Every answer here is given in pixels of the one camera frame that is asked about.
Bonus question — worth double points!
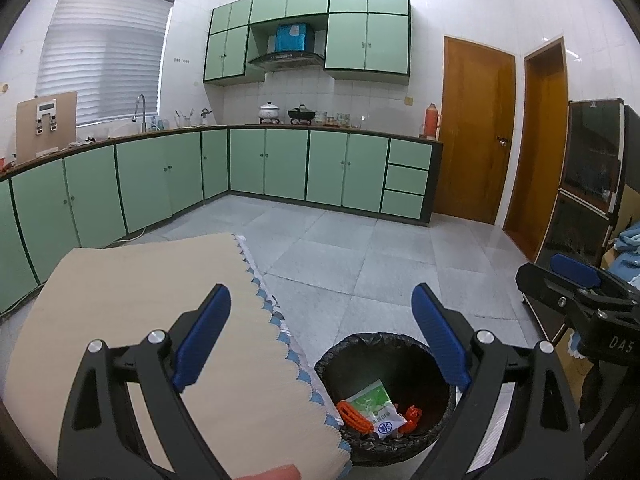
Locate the chrome sink faucet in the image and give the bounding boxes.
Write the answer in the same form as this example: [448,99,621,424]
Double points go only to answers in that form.
[131,93,146,133]

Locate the black glass cabinet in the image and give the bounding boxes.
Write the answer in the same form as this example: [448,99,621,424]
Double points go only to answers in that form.
[534,96,640,286]

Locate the green kitchen cabinets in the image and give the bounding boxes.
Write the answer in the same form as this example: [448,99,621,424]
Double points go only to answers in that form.
[1,125,442,311]
[203,0,411,86]

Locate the black wok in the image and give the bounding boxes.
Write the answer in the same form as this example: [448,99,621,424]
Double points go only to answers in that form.
[288,104,316,126]

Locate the black trash bin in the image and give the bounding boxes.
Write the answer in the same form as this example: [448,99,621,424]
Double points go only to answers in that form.
[314,333,456,467]

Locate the white cooking pot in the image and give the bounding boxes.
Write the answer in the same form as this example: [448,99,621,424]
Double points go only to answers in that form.
[258,102,280,125]

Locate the green upper kitchen cabinets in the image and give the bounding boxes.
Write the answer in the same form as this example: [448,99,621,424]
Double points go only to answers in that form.
[203,0,411,86]

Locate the black range hood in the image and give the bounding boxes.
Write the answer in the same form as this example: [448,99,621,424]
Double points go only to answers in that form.
[248,23,324,73]

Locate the red plastic bag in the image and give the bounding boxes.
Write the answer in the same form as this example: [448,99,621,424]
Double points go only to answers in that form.
[336,400,423,440]

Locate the green white snack bag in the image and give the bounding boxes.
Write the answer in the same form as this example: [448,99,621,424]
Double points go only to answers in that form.
[346,379,407,440]

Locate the white window blind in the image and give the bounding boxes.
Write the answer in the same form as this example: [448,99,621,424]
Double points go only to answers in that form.
[36,0,174,126]

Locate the brown wooden door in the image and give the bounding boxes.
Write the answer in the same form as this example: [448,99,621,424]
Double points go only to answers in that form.
[503,38,568,261]
[434,37,516,224]

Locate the orange thermos bottle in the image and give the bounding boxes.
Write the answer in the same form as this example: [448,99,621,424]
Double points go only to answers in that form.
[423,103,439,140]

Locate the brown cardboard box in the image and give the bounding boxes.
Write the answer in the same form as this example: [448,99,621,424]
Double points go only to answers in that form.
[15,91,77,164]

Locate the green lower kitchen cabinets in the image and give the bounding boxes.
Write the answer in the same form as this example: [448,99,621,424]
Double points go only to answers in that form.
[1,125,442,311]

